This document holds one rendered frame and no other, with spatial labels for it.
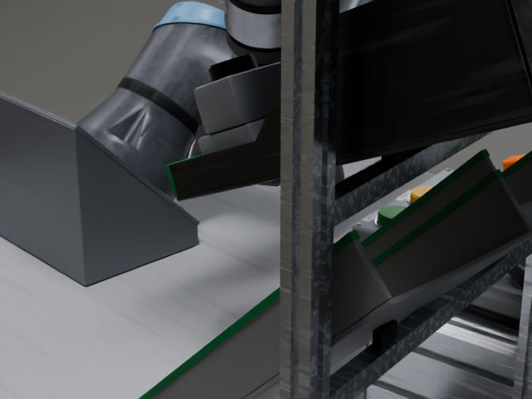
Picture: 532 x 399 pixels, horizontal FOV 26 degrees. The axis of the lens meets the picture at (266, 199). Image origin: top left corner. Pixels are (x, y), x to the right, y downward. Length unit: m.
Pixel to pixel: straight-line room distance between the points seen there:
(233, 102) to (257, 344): 0.15
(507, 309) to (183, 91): 0.52
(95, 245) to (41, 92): 3.58
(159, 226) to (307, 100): 0.83
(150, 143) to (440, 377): 0.49
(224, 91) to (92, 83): 4.29
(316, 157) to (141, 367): 0.64
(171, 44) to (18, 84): 3.63
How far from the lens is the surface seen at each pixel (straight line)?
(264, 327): 0.68
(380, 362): 0.70
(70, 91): 4.88
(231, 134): 0.69
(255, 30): 0.98
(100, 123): 1.38
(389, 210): 1.24
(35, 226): 1.40
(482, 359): 1.03
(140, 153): 1.35
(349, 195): 0.62
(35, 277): 1.37
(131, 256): 1.36
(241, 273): 1.35
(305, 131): 0.57
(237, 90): 0.68
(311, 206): 0.58
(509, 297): 1.09
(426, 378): 1.07
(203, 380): 0.75
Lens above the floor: 1.47
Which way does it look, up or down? 23 degrees down
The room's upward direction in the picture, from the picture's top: straight up
